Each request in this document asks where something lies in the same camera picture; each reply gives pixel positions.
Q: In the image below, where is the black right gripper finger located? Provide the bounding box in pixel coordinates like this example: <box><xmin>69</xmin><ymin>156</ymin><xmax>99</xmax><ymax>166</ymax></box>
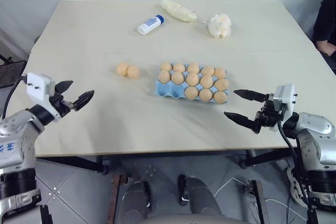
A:
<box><xmin>233</xmin><ymin>89</ymin><xmax>271</xmax><ymax>103</ymax></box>
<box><xmin>223</xmin><ymin>111</ymin><xmax>261</xmax><ymax>133</ymax></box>

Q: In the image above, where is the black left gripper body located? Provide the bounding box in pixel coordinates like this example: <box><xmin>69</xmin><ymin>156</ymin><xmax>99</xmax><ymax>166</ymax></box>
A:
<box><xmin>48</xmin><ymin>92</ymin><xmax>77</xmax><ymax>117</ymax></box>

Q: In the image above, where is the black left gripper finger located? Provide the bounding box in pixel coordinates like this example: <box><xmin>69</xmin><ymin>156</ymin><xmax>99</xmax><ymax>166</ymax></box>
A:
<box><xmin>55</xmin><ymin>80</ymin><xmax>75</xmax><ymax>95</ymax></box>
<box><xmin>69</xmin><ymin>90</ymin><xmax>95</xmax><ymax>112</ymax></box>

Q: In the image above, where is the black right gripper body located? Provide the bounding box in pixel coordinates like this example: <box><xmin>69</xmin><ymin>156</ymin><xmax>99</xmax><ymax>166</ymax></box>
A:
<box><xmin>253</xmin><ymin>93</ymin><xmax>284</xmax><ymax>134</ymax></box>

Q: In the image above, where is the blue egg carton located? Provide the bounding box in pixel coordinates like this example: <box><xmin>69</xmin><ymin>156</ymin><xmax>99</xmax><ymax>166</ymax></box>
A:
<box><xmin>153</xmin><ymin>62</ymin><xmax>229</xmax><ymax>105</ymax></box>

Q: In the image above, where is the black table brace bar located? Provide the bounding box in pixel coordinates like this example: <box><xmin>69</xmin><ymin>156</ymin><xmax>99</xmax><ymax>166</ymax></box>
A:
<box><xmin>239</xmin><ymin>149</ymin><xmax>299</xmax><ymax>169</ymax></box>
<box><xmin>36</xmin><ymin>155</ymin><xmax>109</xmax><ymax>175</ymax></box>

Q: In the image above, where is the black mesh chair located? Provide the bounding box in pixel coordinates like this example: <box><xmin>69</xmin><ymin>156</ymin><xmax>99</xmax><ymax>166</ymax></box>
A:
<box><xmin>0</xmin><ymin>54</ymin><xmax>28</xmax><ymax>90</ymax></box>

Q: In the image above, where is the white and orange mesh sponge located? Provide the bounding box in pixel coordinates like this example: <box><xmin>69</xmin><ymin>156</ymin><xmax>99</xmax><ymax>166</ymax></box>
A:
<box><xmin>207</xmin><ymin>13</ymin><xmax>233</xmax><ymax>39</ymax></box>

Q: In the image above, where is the white lattice object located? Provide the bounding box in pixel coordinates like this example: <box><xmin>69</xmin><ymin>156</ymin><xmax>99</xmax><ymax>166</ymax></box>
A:
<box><xmin>285</xmin><ymin>165</ymin><xmax>308</xmax><ymax>206</ymax></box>

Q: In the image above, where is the grey rounded leg shell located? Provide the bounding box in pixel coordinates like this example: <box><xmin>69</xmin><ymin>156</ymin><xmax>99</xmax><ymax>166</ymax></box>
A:
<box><xmin>177</xmin><ymin>173</ymin><xmax>222</xmax><ymax>224</ymax></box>
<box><xmin>121</xmin><ymin>180</ymin><xmax>153</xmax><ymax>224</ymax></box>

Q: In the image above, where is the white bottle with blue cap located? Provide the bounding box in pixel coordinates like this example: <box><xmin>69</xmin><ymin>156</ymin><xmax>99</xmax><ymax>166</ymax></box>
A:
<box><xmin>137</xmin><ymin>14</ymin><xmax>165</xmax><ymax>36</ymax></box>

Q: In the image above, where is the person in dark clothing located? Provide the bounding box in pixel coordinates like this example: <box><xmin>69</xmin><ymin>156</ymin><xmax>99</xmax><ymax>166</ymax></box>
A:
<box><xmin>311</xmin><ymin>0</ymin><xmax>336</xmax><ymax>76</ymax></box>

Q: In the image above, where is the cream loofah sponge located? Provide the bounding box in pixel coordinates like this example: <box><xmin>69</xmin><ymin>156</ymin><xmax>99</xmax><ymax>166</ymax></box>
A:
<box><xmin>160</xmin><ymin>0</ymin><xmax>197</xmax><ymax>23</ymax></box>

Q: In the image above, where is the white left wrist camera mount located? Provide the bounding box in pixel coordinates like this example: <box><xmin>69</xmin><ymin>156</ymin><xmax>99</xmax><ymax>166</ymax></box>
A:
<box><xmin>26</xmin><ymin>72</ymin><xmax>62</xmax><ymax>123</ymax></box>

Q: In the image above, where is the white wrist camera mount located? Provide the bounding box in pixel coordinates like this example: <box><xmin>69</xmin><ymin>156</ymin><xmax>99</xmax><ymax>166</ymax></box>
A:
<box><xmin>268</xmin><ymin>83</ymin><xmax>299</xmax><ymax>132</ymax></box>
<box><xmin>26</xmin><ymin>72</ymin><xmax>62</xmax><ymax>123</ymax></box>

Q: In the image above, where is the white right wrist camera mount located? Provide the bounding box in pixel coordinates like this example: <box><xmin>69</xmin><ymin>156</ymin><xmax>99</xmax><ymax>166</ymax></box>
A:
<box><xmin>268</xmin><ymin>83</ymin><xmax>299</xmax><ymax>132</ymax></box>

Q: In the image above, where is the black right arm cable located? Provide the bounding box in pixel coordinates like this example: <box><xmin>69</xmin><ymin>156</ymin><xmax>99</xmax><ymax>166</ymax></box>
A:
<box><xmin>277</xmin><ymin>119</ymin><xmax>317</xmax><ymax>210</ymax></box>

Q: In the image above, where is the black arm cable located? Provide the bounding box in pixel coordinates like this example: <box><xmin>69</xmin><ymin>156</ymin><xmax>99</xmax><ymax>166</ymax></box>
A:
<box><xmin>2</xmin><ymin>75</ymin><xmax>28</xmax><ymax>120</ymax></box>
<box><xmin>277</xmin><ymin>119</ymin><xmax>317</xmax><ymax>210</ymax></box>

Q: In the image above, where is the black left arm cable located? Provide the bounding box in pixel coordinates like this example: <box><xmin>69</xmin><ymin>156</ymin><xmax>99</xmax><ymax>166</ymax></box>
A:
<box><xmin>2</xmin><ymin>75</ymin><xmax>28</xmax><ymax>120</ymax></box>

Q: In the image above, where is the rusty metal stand post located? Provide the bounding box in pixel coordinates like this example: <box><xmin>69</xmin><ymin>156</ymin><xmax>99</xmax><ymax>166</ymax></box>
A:
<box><xmin>109</xmin><ymin>173</ymin><xmax>128</xmax><ymax>224</ymax></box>
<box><xmin>246</xmin><ymin>180</ymin><xmax>270</xmax><ymax>224</ymax></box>

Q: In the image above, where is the white floor cable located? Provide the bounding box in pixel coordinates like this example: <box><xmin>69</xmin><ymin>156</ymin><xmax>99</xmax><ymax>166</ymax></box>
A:
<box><xmin>213</xmin><ymin>176</ymin><xmax>308</xmax><ymax>221</ymax></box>

